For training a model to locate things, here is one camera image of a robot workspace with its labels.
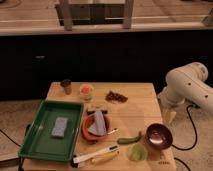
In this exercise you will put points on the small dark brown cup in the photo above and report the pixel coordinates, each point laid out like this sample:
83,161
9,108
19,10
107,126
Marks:
66,85

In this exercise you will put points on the dark red grape bunch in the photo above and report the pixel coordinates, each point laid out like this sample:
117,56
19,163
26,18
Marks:
113,96

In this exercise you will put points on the metal spoon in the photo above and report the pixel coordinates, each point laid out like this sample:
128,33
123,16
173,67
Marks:
113,131

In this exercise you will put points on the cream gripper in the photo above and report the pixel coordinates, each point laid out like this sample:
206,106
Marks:
168,115

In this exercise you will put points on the orange red bowl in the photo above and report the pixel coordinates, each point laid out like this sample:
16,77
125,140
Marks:
87,122

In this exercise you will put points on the wooden chair frame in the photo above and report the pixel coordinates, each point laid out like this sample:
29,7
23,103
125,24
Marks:
72,13

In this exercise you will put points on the green plastic tray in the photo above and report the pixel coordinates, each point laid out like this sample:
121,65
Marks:
39,143

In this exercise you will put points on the dark maroon bowl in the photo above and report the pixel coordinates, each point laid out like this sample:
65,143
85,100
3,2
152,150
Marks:
158,137

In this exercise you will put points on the grey folded cloth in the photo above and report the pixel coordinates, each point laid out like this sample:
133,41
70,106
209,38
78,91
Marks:
98,128

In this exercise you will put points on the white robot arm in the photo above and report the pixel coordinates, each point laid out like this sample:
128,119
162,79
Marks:
186,82

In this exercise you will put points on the yellow banana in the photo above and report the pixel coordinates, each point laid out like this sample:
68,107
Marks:
104,157

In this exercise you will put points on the grey blue sponge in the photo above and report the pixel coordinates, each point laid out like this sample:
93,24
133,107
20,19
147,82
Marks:
59,127

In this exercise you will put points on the clear cup orange contents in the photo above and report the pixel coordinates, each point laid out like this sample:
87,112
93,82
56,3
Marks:
86,91

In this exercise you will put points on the green cucumber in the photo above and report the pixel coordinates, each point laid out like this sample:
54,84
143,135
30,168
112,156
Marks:
126,141

